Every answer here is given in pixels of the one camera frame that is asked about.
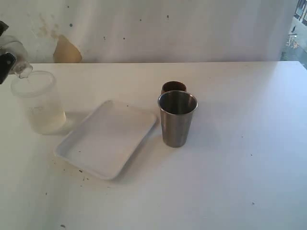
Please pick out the translucent plastic cup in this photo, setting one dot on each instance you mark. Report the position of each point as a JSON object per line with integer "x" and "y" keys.
{"x": 40, "y": 102}

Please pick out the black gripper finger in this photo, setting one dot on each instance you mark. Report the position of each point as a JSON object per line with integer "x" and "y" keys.
{"x": 3, "y": 27}
{"x": 7, "y": 62}

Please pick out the white rectangular tray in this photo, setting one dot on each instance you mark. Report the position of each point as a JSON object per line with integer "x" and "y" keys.
{"x": 105, "y": 140}

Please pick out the stainless steel cup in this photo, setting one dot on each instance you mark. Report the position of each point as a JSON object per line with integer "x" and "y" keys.
{"x": 176, "y": 110}

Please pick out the brown wooden cup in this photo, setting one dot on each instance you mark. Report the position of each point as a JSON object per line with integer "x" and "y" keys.
{"x": 173, "y": 85}

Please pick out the clear perforated shaker lid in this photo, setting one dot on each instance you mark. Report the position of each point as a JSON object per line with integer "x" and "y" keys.
{"x": 10, "y": 44}

